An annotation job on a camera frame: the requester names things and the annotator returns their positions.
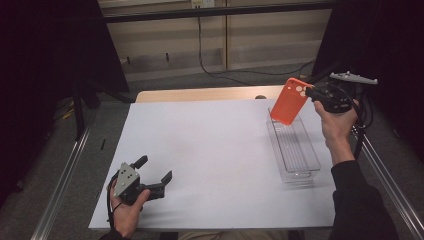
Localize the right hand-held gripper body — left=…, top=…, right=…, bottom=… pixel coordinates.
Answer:
left=318, top=70, right=379, bottom=114

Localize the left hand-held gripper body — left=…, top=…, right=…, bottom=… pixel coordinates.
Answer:
left=114, top=161, right=152, bottom=206

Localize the orange phone case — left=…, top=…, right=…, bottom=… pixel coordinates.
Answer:
left=269, top=77, right=315, bottom=126

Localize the clear plastic container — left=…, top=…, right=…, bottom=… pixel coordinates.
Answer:
left=266, top=107, right=322, bottom=185

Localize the person's right hand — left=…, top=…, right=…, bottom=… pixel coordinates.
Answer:
left=313, top=98, right=360, bottom=152

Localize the person's left hand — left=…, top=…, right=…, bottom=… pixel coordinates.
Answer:
left=109, top=186, right=152, bottom=240

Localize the black curtain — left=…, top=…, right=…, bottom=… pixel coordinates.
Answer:
left=311, top=0, right=424, bottom=164
left=0, top=0, right=131, bottom=208

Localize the black metal stand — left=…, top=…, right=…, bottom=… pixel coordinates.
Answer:
left=68, top=78, right=101, bottom=142

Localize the light wooden table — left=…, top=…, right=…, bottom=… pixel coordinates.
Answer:
left=135, top=84, right=320, bottom=104

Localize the black horizontal bar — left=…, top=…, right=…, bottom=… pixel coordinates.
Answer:
left=102, top=2, right=334, bottom=24

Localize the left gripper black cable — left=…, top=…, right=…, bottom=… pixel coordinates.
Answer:
left=106, top=171, right=122, bottom=231

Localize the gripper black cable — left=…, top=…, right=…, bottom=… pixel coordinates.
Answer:
left=344, top=87, right=375, bottom=160
left=106, top=171, right=122, bottom=231

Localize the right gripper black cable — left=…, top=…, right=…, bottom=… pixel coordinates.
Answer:
left=344, top=87, right=375, bottom=160

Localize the aluminium rail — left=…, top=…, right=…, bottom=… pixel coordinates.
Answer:
left=30, top=114, right=98, bottom=240
left=332, top=94, right=424, bottom=240

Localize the black hanging wall cable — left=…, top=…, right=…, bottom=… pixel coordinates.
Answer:
left=197, top=15, right=316, bottom=86

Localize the white wall socket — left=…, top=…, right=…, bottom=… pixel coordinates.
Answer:
left=191, top=0, right=216, bottom=9

